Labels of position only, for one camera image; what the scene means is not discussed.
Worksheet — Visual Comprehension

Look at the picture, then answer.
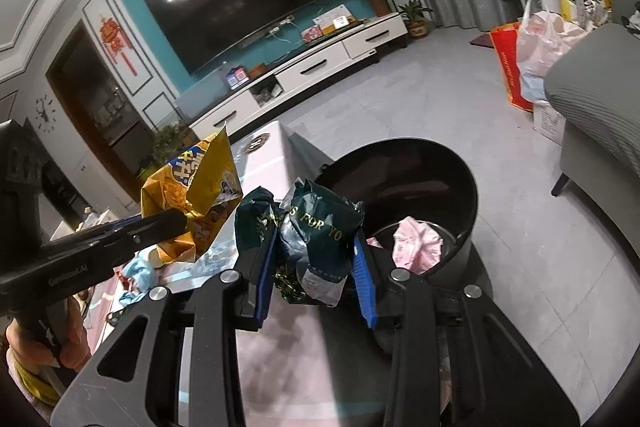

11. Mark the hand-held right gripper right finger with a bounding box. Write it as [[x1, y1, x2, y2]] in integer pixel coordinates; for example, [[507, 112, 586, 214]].
[[352, 234, 581, 427]]

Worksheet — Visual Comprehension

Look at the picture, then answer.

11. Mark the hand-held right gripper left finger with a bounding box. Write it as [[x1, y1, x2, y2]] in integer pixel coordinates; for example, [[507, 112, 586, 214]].
[[50, 226, 280, 427]]

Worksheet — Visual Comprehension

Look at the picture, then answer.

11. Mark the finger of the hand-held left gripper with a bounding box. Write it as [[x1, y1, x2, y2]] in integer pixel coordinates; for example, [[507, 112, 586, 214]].
[[112, 208, 188, 254]]

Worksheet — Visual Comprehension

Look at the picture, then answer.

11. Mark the yellow snack bag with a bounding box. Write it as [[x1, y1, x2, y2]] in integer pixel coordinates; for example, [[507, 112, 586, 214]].
[[141, 123, 244, 264]]

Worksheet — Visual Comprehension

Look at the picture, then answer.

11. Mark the dark green plastic bag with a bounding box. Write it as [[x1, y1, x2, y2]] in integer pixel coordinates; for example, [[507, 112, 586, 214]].
[[235, 177, 367, 308]]

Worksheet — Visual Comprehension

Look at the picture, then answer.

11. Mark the black trash bin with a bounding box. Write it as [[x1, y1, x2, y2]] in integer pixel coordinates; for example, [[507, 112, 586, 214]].
[[312, 138, 480, 358]]

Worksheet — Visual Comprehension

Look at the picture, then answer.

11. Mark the person's left hand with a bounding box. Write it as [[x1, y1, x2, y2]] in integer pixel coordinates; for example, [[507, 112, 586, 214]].
[[5, 296, 94, 373]]

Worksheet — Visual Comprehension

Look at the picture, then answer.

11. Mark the blue crumpled wrapper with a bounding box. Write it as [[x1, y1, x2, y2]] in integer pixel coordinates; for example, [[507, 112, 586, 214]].
[[120, 254, 160, 303]]

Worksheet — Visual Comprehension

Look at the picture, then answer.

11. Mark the pink striped tablecloth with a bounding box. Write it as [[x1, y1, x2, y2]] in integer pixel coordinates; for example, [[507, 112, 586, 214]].
[[82, 121, 401, 413]]

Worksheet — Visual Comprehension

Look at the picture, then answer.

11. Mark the pink crumpled wrapper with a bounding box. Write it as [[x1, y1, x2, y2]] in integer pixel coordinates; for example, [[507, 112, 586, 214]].
[[391, 216, 446, 273]]

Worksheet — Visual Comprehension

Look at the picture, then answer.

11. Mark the bushy potted plant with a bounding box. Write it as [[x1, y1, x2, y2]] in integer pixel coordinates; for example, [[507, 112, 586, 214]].
[[137, 122, 203, 188]]

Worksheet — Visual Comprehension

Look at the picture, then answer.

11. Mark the small colourful box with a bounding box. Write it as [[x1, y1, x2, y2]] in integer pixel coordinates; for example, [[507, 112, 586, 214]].
[[224, 67, 251, 90]]

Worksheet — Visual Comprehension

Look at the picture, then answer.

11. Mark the white TV cabinet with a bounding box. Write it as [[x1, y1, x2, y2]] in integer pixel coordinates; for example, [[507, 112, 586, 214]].
[[176, 12, 407, 138]]

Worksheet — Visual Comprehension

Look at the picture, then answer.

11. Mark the white cardboard box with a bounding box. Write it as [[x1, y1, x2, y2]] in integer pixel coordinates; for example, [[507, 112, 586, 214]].
[[531, 99, 568, 146]]

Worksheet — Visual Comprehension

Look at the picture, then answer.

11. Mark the red box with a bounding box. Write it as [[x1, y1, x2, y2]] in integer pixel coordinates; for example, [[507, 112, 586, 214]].
[[489, 22, 536, 114]]

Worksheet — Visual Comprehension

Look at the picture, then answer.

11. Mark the white orange box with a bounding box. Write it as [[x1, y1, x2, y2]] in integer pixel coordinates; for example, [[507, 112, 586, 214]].
[[312, 6, 355, 36]]

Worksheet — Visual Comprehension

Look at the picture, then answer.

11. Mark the small potted plant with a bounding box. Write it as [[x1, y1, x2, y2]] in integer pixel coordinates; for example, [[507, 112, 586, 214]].
[[397, 0, 435, 40]]

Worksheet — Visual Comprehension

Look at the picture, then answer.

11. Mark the grey sofa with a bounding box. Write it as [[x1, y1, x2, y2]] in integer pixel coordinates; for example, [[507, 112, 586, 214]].
[[544, 23, 640, 228]]

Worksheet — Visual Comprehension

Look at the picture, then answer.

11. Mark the clear plastic wrapped clutter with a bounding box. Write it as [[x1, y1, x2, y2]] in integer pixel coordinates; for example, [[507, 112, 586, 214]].
[[515, 0, 588, 102]]

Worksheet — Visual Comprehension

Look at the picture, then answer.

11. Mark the black wall clock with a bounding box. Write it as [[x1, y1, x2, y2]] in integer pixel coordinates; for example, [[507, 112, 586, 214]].
[[34, 96, 56, 132]]

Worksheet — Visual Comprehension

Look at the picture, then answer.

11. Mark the red knot wall decoration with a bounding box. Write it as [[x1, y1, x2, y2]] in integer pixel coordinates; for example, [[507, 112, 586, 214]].
[[99, 14, 140, 78]]

